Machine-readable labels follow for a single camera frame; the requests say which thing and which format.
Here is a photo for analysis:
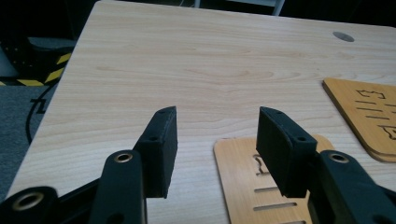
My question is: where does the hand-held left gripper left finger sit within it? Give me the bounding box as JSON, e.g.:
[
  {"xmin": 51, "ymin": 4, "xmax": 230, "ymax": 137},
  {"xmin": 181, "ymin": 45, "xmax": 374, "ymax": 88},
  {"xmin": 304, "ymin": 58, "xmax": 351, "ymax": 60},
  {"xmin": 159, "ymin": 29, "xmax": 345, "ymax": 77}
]
[{"xmin": 133, "ymin": 105, "xmax": 178, "ymax": 200}]

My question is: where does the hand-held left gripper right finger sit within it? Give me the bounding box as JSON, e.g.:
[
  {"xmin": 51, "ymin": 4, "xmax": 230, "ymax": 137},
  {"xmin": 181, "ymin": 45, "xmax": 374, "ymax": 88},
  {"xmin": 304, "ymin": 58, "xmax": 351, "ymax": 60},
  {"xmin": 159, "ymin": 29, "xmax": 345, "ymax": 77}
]
[{"xmin": 255, "ymin": 105, "xmax": 318, "ymax": 199}]

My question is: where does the slotted bamboo board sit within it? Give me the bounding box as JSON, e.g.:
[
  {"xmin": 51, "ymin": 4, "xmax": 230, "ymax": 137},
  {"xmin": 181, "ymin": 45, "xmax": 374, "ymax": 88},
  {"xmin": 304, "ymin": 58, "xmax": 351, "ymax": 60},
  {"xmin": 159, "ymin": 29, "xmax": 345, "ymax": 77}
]
[
  {"xmin": 322, "ymin": 77, "xmax": 396, "ymax": 159},
  {"xmin": 213, "ymin": 133, "xmax": 335, "ymax": 224},
  {"xmin": 323, "ymin": 86, "xmax": 396, "ymax": 164}
]

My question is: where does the black yellow striped base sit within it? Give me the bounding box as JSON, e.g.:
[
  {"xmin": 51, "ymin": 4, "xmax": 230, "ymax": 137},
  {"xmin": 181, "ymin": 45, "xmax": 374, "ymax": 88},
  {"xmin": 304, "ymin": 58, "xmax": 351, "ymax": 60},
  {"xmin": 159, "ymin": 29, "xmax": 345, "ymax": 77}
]
[{"xmin": 0, "ymin": 50, "xmax": 73, "ymax": 88}]

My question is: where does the dark grey seat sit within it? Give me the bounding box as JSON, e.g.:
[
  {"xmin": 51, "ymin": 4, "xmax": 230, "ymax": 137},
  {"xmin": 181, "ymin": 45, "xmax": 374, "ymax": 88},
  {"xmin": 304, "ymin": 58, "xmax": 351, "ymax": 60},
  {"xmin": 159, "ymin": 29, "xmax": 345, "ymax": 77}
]
[{"xmin": 27, "ymin": 36, "xmax": 78, "ymax": 54}]

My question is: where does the grey table cable hole cover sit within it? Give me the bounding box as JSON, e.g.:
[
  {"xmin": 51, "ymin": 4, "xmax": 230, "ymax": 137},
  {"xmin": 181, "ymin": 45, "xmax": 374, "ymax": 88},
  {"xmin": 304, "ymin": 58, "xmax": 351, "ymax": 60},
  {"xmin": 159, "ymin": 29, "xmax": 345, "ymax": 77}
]
[{"xmin": 332, "ymin": 31, "xmax": 356, "ymax": 43}]

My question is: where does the black floor cable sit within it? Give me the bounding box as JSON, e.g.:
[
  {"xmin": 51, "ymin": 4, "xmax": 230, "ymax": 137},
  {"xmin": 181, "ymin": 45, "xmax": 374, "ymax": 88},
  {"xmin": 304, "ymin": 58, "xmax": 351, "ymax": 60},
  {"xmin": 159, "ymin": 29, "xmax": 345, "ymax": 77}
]
[{"xmin": 25, "ymin": 84, "xmax": 57, "ymax": 145}]

